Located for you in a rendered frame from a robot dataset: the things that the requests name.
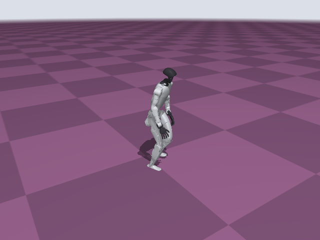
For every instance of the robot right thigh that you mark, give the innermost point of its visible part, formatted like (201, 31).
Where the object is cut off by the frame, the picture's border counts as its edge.
(150, 121)

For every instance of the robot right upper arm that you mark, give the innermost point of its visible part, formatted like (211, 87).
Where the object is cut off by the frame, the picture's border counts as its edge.
(156, 96)

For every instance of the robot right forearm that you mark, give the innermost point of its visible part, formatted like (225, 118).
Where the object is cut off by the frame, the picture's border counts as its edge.
(155, 114)

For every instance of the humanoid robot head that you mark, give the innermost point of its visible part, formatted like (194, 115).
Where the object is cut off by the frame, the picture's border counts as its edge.
(170, 73)

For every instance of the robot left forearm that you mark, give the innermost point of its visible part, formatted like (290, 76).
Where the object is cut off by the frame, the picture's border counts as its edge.
(167, 105)

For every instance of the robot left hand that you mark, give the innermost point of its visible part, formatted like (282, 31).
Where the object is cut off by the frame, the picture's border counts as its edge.
(171, 117)

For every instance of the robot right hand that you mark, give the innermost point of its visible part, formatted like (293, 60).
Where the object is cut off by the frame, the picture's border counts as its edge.
(163, 131)

